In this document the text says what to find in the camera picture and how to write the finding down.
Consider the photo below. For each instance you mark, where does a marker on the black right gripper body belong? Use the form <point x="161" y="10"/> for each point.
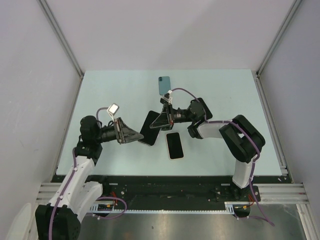
<point x="177" y="116"/>

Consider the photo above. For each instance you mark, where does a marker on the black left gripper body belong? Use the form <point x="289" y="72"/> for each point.
<point x="110" y="133"/>

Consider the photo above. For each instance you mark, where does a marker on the black phone screen up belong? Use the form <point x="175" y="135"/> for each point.
<point x="148" y="132"/>

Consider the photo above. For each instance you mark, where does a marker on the black phone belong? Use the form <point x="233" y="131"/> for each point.
<point x="174" y="145"/>

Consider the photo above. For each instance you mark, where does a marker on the beige phone case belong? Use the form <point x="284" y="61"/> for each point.
<point x="175" y="159"/>

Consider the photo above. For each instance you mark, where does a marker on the black phone camera side up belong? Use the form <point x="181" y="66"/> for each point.
<point x="200" y="109"/>

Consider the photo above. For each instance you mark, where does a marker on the teal blue phone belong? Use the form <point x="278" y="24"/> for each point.
<point x="164" y="84"/>

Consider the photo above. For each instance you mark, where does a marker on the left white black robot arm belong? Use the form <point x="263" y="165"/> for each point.
<point x="61" y="217"/>

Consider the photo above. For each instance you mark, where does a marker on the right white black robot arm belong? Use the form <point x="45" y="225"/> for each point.
<point x="243" y="140"/>

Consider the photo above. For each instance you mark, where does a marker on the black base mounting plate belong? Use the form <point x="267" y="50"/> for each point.
<point x="180" y="193"/>

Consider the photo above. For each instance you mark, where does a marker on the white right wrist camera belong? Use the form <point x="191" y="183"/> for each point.
<point x="166" y="99"/>

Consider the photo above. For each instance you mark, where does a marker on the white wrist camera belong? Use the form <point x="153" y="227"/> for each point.
<point x="112" y="110"/>
<point x="166" y="99"/>

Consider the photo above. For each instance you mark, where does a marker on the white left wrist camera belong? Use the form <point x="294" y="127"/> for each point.
<point x="112" y="110"/>

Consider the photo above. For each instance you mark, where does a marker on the aluminium frame rail left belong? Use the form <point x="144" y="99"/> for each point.
<point x="46" y="191"/>

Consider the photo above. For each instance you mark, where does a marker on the aluminium frame rail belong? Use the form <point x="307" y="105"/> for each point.
<point x="282" y="193"/>
<point x="46" y="191"/>

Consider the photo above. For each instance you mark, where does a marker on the left aluminium corner post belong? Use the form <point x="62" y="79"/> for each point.
<point x="49" y="15"/>

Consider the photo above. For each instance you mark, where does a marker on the aluminium corner post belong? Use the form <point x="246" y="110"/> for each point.
<point x="296" y="4"/>
<point x="49" y="15"/>

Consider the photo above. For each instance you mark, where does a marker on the aluminium frame rail front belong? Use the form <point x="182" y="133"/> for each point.
<point x="282" y="193"/>

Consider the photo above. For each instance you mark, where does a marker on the right aluminium corner post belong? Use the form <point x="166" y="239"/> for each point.
<point x="296" y="4"/>

